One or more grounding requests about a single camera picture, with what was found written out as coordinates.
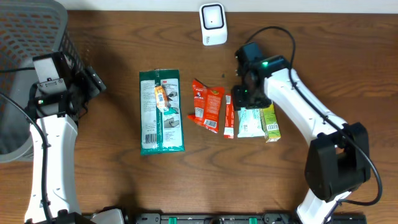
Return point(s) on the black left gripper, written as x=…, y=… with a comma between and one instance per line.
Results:
x=92, y=83

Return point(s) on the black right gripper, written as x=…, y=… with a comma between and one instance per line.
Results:
x=239, y=102

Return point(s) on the red snack stick packet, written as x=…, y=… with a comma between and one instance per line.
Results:
x=229, y=118

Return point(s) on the red chips bag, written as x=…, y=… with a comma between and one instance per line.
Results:
x=207, y=104

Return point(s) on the light blue snack packet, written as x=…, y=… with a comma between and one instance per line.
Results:
x=250, y=123

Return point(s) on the green yellow juice carton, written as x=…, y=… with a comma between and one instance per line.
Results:
x=269, y=124

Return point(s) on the orange snack box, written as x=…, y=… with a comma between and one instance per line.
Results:
x=161, y=99

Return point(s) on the green snack bag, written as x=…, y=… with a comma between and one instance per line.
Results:
x=160, y=132

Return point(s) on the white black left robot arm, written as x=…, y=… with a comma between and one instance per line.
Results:
x=55, y=105

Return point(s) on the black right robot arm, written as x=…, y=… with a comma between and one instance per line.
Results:
x=337, y=156

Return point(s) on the white barcode scanner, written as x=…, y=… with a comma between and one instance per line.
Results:
x=213, y=24

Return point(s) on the grey plastic mesh basket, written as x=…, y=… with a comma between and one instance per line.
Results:
x=28, y=29

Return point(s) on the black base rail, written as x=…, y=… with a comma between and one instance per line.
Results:
x=267, y=218

